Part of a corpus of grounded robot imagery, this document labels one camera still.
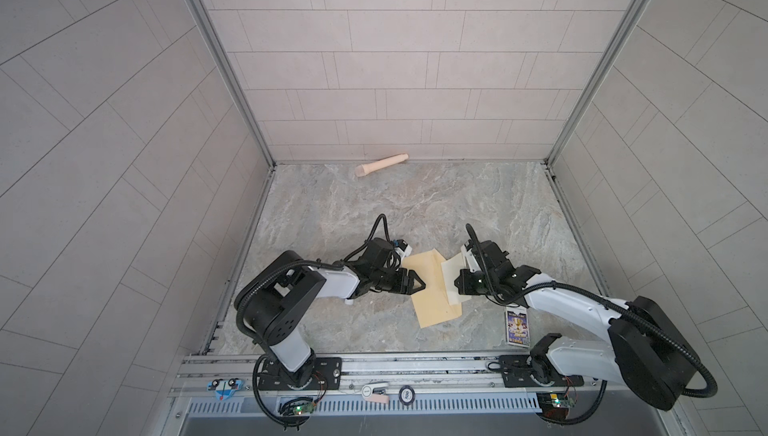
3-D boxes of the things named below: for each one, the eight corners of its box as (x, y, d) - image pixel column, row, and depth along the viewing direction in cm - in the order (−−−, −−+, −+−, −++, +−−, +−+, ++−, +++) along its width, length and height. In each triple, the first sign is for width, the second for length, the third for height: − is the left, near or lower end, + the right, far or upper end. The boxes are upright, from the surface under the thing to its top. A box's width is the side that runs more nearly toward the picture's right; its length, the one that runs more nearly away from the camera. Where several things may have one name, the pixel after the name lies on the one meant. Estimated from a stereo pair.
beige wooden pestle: (357, 177, 113) (356, 171, 111) (354, 172, 115) (353, 167, 112) (407, 160, 119) (407, 154, 117) (403, 156, 121) (404, 150, 118)
